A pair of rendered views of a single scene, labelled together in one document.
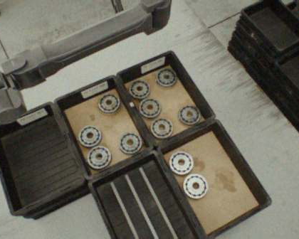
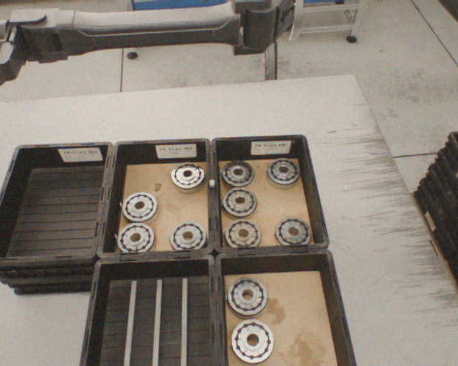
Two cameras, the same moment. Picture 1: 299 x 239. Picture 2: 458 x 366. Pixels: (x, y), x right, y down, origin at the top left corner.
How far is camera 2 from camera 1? 31 cm
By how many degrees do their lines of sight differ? 18
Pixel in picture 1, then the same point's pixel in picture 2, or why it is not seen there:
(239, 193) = not seen: outside the picture
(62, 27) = not seen: hidden behind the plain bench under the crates
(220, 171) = (304, 338)
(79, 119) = (139, 183)
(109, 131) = (169, 213)
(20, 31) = (149, 83)
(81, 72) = (179, 135)
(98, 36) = (154, 22)
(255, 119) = (406, 289)
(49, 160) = (73, 218)
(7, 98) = not seen: outside the picture
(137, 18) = (218, 16)
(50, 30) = not seen: hidden behind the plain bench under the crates
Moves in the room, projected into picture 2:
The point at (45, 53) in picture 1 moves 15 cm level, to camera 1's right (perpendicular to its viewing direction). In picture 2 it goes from (75, 18) to (150, 41)
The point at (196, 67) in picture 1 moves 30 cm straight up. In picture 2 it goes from (341, 181) to (363, 122)
